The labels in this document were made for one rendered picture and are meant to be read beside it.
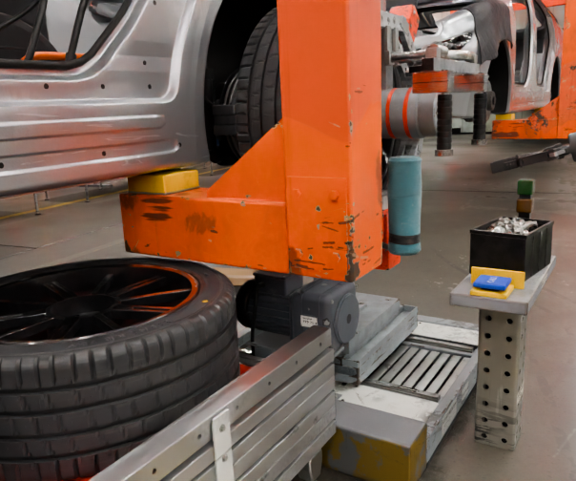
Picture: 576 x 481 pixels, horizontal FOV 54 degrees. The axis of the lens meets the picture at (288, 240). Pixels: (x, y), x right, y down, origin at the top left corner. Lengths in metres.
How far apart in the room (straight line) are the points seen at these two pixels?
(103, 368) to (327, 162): 0.57
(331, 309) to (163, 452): 0.70
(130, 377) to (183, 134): 0.70
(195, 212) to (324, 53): 0.50
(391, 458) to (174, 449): 0.63
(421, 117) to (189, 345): 0.88
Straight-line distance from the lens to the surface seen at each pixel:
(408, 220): 1.54
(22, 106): 1.23
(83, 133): 1.30
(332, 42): 1.16
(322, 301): 1.48
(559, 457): 1.67
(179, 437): 0.96
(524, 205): 1.69
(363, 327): 1.76
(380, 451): 1.43
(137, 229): 1.55
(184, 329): 1.08
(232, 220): 1.33
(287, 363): 1.17
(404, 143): 1.92
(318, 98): 1.17
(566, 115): 5.26
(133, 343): 1.03
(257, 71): 1.54
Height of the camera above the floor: 0.89
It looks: 13 degrees down
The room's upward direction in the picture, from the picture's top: 3 degrees counter-clockwise
